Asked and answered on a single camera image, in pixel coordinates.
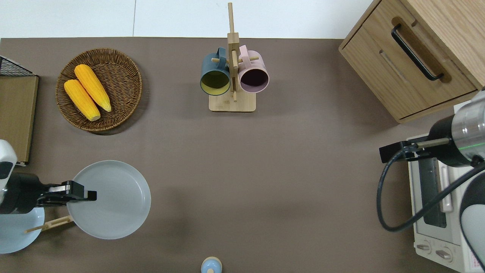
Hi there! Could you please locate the black wire rack wooden shelf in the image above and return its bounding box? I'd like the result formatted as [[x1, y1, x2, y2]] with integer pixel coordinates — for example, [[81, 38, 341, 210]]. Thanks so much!
[[0, 56, 39, 166]]

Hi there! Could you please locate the light blue plate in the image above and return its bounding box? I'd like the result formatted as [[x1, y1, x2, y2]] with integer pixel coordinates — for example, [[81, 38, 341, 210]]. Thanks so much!
[[0, 207, 45, 254]]

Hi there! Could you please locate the pink mug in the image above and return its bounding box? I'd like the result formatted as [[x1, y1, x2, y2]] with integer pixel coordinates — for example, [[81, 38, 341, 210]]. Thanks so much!
[[238, 45, 270, 94]]

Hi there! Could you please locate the white toaster oven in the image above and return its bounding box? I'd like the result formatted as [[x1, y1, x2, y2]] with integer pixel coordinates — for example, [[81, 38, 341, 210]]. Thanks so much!
[[407, 133, 485, 273]]

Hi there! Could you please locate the wooden plate rack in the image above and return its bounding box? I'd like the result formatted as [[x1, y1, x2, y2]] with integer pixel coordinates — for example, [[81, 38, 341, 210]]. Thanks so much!
[[25, 215, 75, 233]]

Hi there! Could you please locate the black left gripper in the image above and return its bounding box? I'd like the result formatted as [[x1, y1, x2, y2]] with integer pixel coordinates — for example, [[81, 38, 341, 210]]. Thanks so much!
[[0, 173, 97, 215]]

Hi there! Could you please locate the dark teal mug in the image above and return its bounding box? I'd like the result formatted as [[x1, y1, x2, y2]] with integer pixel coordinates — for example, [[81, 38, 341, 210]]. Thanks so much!
[[200, 47, 231, 96]]

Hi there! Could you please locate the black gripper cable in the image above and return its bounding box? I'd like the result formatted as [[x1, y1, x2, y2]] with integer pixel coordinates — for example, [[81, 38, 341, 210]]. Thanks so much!
[[376, 148, 485, 232]]

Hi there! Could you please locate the white oven door handle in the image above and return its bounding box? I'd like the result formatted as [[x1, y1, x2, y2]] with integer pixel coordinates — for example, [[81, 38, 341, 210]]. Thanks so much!
[[439, 163, 454, 213]]

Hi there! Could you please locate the round wicker basket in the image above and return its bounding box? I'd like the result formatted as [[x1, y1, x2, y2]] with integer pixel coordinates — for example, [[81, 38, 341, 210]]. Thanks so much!
[[56, 48, 143, 132]]

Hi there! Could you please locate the gray plate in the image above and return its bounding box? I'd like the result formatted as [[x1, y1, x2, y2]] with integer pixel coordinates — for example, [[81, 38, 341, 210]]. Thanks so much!
[[67, 160, 152, 240]]

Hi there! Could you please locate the black cabinet handle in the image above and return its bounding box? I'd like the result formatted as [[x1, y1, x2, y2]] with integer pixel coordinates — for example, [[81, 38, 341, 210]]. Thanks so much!
[[391, 24, 444, 82]]

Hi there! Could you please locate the yellow corn cob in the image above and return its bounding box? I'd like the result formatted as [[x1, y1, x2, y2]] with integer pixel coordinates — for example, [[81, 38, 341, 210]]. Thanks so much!
[[74, 64, 112, 113], [64, 79, 102, 122]]

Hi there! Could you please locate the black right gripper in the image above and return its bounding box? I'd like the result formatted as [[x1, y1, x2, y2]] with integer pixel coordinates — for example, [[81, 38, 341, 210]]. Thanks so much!
[[379, 114, 475, 168]]

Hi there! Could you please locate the brown table mat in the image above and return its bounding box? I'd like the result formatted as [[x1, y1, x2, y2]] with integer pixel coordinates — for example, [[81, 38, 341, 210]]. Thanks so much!
[[0, 37, 485, 273]]

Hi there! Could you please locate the wooden mug stand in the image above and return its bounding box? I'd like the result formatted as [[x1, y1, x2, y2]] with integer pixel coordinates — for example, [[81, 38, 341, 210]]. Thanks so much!
[[208, 2, 260, 113]]

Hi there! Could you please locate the light wooden drawer cabinet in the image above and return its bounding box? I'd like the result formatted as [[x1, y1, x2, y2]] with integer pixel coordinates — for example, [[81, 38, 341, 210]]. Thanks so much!
[[338, 0, 485, 124]]

